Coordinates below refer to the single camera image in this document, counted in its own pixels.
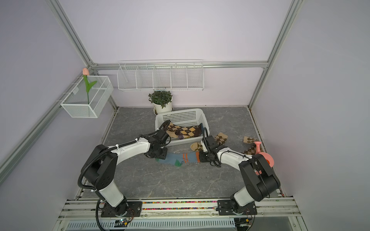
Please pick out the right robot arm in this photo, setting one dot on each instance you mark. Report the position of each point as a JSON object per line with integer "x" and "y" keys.
{"x": 258, "y": 176}

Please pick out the potted green plant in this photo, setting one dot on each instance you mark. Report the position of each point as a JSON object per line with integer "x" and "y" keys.
{"x": 162, "y": 101}

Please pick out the white wire wall shelf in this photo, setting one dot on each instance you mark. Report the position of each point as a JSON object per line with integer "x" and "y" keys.
{"x": 169, "y": 75}

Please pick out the white plastic perforated basket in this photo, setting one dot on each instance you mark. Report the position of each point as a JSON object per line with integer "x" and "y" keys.
{"x": 184, "y": 118}

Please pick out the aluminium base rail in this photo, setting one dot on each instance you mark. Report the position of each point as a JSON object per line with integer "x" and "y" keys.
{"x": 183, "y": 208}

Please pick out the dark brown argyle sock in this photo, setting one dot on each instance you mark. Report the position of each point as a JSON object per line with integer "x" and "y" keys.
{"x": 177, "y": 132}
{"x": 190, "y": 132}

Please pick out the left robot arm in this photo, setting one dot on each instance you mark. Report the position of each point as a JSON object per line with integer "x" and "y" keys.
{"x": 98, "y": 172}

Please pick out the white mesh wall box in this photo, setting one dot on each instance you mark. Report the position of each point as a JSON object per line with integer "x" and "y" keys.
{"x": 76, "y": 105}

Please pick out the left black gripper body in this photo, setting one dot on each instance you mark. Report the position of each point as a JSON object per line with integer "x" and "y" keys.
{"x": 160, "y": 153}

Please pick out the tan argyle sock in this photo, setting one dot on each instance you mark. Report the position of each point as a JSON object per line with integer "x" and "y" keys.
{"x": 220, "y": 138}
{"x": 254, "y": 146}

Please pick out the pink watering can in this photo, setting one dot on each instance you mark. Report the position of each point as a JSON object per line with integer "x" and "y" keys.
{"x": 267, "y": 156}

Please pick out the pink artificial tulip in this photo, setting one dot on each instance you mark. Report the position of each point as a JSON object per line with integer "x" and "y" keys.
{"x": 88, "y": 84}

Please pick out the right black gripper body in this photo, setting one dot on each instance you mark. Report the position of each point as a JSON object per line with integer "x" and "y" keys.
{"x": 204, "y": 156}

